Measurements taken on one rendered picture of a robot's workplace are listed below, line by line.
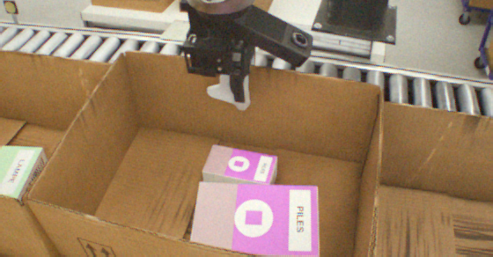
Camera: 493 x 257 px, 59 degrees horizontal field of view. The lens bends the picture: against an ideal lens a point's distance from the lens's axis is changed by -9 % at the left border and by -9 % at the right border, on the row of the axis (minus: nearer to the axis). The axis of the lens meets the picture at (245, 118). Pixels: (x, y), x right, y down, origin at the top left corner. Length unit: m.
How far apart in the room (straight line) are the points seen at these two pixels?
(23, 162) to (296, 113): 0.43
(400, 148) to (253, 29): 0.30
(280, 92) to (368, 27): 0.80
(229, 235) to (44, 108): 0.46
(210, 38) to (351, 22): 0.88
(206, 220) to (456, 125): 0.38
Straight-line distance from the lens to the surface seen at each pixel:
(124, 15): 1.58
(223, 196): 0.63
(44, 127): 0.94
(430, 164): 0.75
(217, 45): 0.61
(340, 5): 1.43
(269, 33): 0.59
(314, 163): 0.76
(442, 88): 1.30
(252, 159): 0.70
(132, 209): 0.72
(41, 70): 0.85
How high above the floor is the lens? 1.44
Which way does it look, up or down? 40 degrees down
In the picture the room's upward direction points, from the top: straight up
